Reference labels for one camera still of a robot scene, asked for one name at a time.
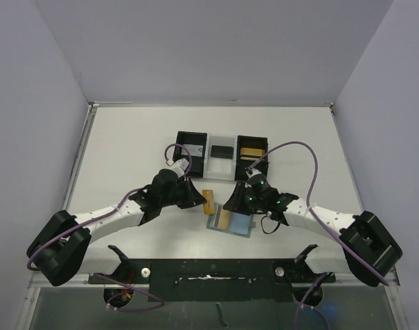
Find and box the gold card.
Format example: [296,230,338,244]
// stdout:
[202,190,216,215]
[239,147,266,161]
[213,208,230,230]

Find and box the green leather card holder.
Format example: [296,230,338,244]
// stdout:
[206,203,256,238]

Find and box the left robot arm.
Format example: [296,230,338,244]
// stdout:
[26,169,206,287]

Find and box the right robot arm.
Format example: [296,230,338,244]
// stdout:
[223,175,403,287]

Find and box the silver blue card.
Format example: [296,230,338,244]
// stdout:
[184,144,204,157]

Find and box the gold card in bin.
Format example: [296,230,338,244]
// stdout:
[239,147,266,161]

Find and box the black card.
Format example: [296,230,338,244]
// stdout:
[211,145,234,159]

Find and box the white middle bin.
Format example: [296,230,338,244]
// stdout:
[203,134,237,182]

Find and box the black right bin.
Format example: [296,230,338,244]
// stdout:
[234,135,268,182]

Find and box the black bin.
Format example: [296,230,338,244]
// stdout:
[173,131,208,179]
[234,135,268,182]

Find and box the black left bin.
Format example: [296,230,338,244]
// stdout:
[173,131,208,179]

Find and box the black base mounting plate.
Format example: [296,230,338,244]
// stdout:
[88,258,318,303]

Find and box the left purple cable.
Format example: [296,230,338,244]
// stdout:
[26,143,193,272]

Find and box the purple cable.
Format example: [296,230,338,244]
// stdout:
[245,141,391,287]
[26,143,193,272]

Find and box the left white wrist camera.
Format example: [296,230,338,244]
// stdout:
[166,158,189,177]

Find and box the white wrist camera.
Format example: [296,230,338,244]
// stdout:
[166,158,189,177]
[245,167,261,179]

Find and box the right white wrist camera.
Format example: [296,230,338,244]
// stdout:
[245,167,261,179]

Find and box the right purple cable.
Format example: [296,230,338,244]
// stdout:
[245,141,391,287]

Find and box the aluminium front rail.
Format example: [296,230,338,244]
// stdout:
[29,256,401,288]

